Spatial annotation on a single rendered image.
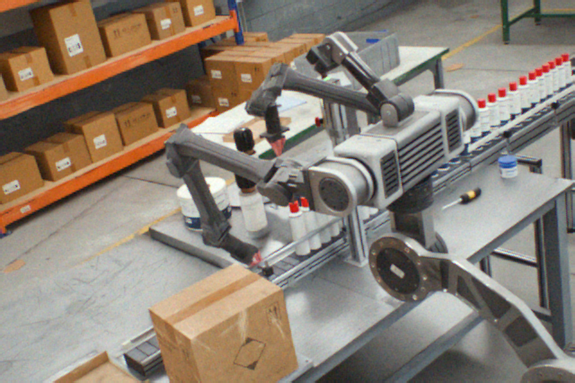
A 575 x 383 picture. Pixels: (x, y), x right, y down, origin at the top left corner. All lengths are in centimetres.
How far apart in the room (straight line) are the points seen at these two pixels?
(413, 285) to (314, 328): 50
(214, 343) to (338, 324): 54
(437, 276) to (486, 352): 169
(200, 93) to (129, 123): 87
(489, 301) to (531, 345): 14
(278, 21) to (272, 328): 695
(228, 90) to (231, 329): 502
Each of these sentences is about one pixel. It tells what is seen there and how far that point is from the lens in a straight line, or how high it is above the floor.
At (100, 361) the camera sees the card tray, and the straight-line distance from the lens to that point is 265.
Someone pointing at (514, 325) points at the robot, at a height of 105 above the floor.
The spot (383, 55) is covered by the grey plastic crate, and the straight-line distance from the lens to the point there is 504.
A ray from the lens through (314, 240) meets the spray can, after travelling 285.
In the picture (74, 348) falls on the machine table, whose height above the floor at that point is 83.
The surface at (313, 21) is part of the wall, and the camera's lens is 941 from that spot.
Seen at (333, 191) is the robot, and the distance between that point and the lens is 188.
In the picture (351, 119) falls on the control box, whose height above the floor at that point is 135.
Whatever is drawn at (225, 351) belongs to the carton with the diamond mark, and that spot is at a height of 103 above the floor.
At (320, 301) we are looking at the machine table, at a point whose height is 83.
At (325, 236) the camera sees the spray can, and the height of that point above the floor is 91.
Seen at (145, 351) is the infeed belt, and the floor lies 88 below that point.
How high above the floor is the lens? 222
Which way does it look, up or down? 23 degrees down
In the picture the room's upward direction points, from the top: 11 degrees counter-clockwise
